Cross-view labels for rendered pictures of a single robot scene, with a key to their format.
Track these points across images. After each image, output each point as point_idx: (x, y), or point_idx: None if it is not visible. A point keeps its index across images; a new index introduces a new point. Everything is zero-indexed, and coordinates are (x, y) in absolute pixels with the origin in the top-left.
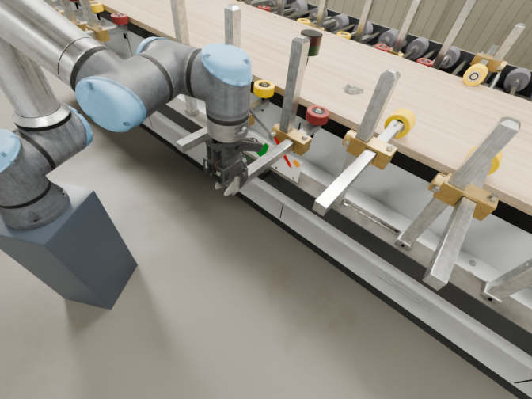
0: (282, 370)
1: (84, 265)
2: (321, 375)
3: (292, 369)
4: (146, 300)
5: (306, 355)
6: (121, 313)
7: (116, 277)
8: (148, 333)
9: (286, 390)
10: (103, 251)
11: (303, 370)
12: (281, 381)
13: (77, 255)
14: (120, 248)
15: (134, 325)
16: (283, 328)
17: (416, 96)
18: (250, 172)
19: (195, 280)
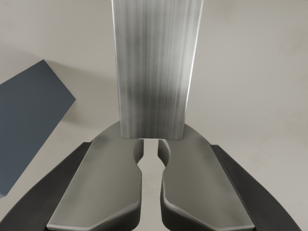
0: (230, 39)
1: (34, 135)
2: (267, 17)
3: (239, 31)
4: (86, 76)
5: (249, 10)
6: (84, 96)
7: (52, 91)
8: (115, 91)
9: (240, 49)
10: (22, 110)
11: (250, 24)
12: (233, 47)
13: (22, 147)
14: (21, 83)
15: (101, 95)
16: (216, 3)
17: None
18: (184, 17)
19: (101, 29)
